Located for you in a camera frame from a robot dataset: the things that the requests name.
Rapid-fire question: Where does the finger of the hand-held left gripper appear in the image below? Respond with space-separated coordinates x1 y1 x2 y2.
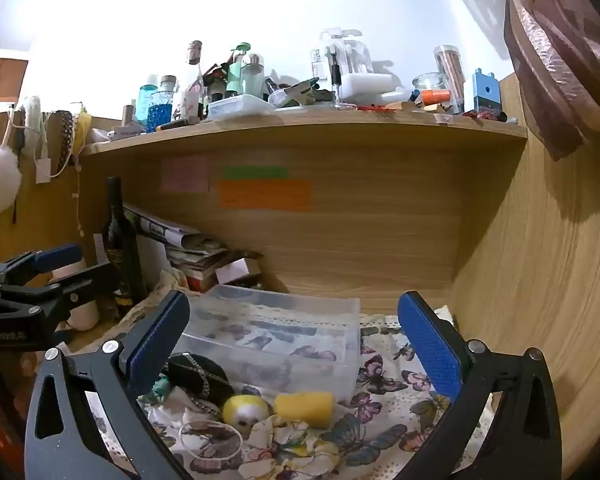
0 243 84 287
0 261 120 329

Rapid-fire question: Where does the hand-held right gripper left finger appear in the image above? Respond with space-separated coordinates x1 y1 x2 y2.
24 290 192 480

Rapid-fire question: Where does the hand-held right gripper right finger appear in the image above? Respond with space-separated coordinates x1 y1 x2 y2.
394 290 577 480

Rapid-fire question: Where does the yellow round plush toy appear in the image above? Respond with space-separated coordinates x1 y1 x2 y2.
222 394 272 434

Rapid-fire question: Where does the clear plastic storage box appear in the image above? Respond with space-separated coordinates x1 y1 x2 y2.
172 284 362 407

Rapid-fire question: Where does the yellow sponge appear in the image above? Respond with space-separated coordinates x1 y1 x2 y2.
273 391 336 430

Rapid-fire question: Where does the pale pink bottle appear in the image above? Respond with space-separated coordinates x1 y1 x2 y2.
50 259 102 332

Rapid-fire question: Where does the teal cloth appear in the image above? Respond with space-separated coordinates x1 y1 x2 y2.
141 376 175 405

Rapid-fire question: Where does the dark wine bottle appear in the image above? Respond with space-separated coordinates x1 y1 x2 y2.
102 176 147 308

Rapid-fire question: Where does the white cloth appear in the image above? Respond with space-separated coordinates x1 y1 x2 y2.
146 386 227 442

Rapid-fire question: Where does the butterfly print tablecloth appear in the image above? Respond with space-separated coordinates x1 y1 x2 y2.
87 270 496 480

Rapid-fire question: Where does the white fluffy pompom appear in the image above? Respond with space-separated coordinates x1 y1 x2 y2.
0 144 24 217

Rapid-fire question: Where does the stack of books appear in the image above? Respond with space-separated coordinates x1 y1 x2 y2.
123 203 263 293

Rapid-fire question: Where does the brown patterned headband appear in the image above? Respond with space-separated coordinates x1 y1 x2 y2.
55 110 77 174

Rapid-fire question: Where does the yellow headband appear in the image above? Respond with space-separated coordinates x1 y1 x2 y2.
73 104 95 157

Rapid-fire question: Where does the white fluffy headband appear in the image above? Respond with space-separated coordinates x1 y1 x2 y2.
19 96 49 162

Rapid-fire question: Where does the pink sticky note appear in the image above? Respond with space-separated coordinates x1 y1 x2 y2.
161 156 210 193

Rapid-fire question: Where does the floral fabric scrunchie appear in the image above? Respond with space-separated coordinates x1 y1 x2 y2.
237 414 342 480

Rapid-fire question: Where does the blue liquid bottle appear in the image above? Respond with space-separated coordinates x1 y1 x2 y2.
147 75 177 134

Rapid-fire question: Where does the light blue bottle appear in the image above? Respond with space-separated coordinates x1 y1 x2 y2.
138 74 160 122

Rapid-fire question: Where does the orange sticky note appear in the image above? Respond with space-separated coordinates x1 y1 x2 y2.
218 179 313 212

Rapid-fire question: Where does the green sticky note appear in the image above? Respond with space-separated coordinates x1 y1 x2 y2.
224 166 289 180

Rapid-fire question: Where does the clear glass corked bottle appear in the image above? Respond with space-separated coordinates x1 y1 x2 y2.
179 40 207 122

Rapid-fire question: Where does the small clear plastic box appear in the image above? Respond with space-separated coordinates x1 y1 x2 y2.
206 94 277 122

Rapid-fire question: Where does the green pump bottle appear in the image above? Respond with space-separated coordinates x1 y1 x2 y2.
226 42 252 97

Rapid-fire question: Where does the wooden shelf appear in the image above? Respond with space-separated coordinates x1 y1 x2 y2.
80 104 529 159

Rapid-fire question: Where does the clear bottle silver cap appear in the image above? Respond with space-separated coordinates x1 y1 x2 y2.
240 53 266 99

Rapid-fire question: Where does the blue box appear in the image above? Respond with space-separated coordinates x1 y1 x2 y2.
471 68 502 114

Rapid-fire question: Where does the glass jar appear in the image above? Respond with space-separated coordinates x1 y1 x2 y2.
412 72 449 106

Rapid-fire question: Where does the white foam box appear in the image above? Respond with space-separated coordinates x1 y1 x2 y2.
337 72 414 107

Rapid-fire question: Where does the tall clear copper tube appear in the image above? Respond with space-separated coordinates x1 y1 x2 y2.
433 44 467 114

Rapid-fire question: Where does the clear tall bottle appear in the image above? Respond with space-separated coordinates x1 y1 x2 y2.
309 47 329 92

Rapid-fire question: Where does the clear plastic packaging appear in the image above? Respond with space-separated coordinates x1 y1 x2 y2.
321 27 377 87

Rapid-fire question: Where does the black cloth with chain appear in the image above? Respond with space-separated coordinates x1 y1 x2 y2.
161 353 235 403

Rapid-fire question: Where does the white hair tie ring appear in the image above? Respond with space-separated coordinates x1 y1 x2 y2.
178 421 244 461

